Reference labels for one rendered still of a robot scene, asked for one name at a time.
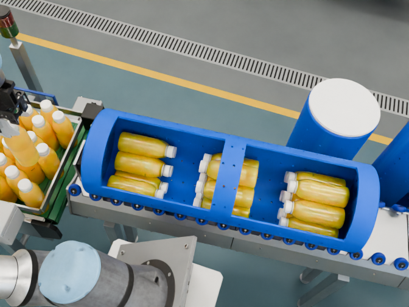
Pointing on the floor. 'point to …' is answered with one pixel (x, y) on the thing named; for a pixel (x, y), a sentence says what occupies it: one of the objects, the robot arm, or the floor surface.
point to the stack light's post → (25, 67)
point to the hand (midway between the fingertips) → (10, 127)
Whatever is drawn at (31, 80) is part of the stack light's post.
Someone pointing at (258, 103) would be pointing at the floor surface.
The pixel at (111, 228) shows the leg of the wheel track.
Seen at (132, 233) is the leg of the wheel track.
